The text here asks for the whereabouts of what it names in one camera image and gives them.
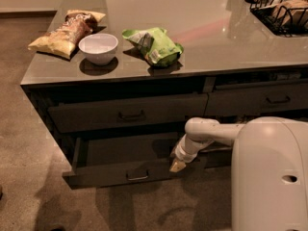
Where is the green snack bag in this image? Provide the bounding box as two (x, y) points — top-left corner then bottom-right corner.
(122, 27), (184, 67)

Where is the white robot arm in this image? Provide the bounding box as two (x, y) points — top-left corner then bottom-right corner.
(170, 116), (308, 231)

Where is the dark counter cabinet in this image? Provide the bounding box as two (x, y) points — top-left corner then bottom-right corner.
(20, 0), (308, 185)

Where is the drawer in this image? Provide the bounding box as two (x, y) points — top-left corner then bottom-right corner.
(63, 132), (185, 189)
(216, 110), (308, 123)
(48, 93), (208, 133)
(204, 83), (308, 116)
(196, 146), (232, 168)

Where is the yellow brown chip bag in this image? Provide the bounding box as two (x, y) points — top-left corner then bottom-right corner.
(28, 10), (105, 60)

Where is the white bowl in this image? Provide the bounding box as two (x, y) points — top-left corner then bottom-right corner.
(78, 33), (118, 65)

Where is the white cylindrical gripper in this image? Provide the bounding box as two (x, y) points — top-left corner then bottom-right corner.
(169, 135), (212, 173)

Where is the brown bag in basket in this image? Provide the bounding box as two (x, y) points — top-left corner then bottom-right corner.
(272, 0), (308, 27)

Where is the black wire basket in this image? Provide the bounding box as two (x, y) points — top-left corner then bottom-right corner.
(250, 0), (308, 37)

